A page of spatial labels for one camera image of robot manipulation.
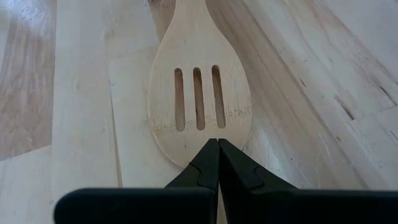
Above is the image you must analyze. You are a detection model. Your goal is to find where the slotted wooden spoon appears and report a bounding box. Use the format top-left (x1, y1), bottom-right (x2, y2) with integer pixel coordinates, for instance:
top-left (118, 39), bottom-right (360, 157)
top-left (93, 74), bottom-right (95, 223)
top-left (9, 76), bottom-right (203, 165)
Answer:
top-left (147, 0), bottom-right (253, 169)

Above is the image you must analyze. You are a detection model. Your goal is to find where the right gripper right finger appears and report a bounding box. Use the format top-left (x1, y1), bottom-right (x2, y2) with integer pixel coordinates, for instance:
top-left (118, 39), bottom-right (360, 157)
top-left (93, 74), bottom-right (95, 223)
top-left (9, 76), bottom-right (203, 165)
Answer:
top-left (219, 139), bottom-right (298, 224)

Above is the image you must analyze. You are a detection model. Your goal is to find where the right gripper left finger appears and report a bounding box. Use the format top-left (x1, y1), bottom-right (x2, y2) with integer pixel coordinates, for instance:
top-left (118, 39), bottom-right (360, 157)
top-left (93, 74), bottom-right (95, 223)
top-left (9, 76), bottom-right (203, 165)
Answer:
top-left (164, 139), bottom-right (220, 224)

